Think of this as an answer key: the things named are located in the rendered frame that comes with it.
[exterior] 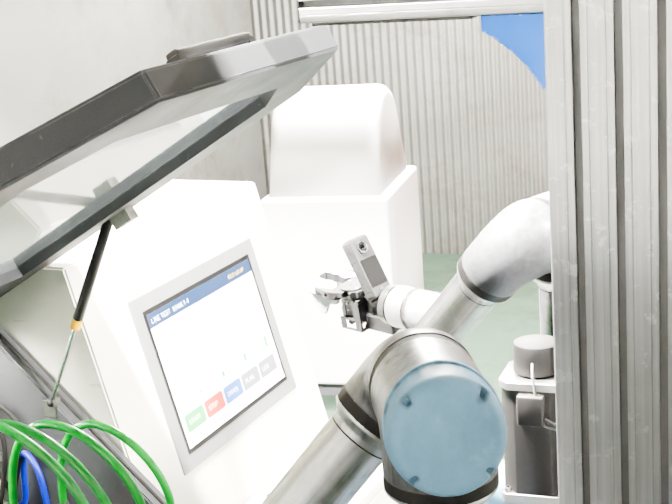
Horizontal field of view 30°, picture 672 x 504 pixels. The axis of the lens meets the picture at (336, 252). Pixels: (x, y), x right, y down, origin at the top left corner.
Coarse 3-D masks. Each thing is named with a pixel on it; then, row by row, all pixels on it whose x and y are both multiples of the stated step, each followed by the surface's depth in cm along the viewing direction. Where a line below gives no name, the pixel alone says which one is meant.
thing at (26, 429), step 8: (8, 424) 196; (16, 424) 195; (24, 424) 195; (24, 432) 195; (32, 432) 194; (40, 432) 194; (40, 440) 194; (48, 440) 193; (56, 448) 193; (64, 448) 193; (64, 456) 193; (72, 456) 193; (72, 464) 192; (80, 464) 193; (80, 472) 192; (88, 472) 192; (88, 480) 192; (96, 488) 192; (96, 496) 192; (104, 496) 192
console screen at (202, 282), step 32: (224, 256) 262; (160, 288) 241; (192, 288) 250; (224, 288) 260; (256, 288) 271; (160, 320) 239; (192, 320) 248; (224, 320) 258; (256, 320) 268; (160, 352) 237; (192, 352) 246; (224, 352) 256; (256, 352) 266; (160, 384) 236; (192, 384) 244; (224, 384) 253; (256, 384) 264; (288, 384) 275; (192, 416) 242; (224, 416) 251; (256, 416) 262; (192, 448) 240
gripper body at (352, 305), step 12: (348, 288) 224; (360, 288) 224; (348, 300) 225; (360, 300) 224; (372, 300) 223; (384, 300) 219; (348, 312) 228; (360, 312) 224; (372, 312) 224; (360, 324) 225; (372, 324) 225; (384, 324) 223
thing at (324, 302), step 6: (306, 282) 233; (312, 282) 231; (318, 282) 231; (324, 282) 230; (330, 282) 230; (306, 288) 232; (312, 288) 230; (330, 288) 227; (312, 294) 232; (318, 300) 231; (324, 300) 230; (330, 300) 229; (336, 300) 228; (318, 306) 232; (324, 306) 231; (324, 312) 231
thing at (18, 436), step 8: (0, 424) 186; (8, 432) 185; (16, 432) 185; (16, 440) 185; (24, 440) 184; (32, 440) 185; (32, 448) 184; (40, 448) 184; (40, 456) 183; (48, 456) 183; (48, 464) 183; (56, 464) 183; (56, 472) 183; (64, 472) 183; (64, 480) 183; (72, 480) 183; (72, 488) 183; (80, 496) 183
